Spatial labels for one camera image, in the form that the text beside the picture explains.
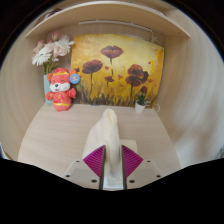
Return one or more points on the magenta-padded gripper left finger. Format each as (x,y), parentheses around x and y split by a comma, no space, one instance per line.
(95,161)

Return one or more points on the small white potted plant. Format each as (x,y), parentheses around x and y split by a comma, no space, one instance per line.
(140,106)

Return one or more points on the red poppy flower painting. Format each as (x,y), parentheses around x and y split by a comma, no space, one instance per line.
(120,66)

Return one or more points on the cream white towel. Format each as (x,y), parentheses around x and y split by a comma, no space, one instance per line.
(110,133)

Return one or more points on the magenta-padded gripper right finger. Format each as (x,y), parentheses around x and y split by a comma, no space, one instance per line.
(130,161)

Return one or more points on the pale blue vase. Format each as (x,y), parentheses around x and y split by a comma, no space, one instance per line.
(46,88)

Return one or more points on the red plush mouse toy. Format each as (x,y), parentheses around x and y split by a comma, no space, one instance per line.
(61,91)

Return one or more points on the pink white flower bouquet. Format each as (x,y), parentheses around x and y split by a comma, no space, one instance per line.
(50,50)

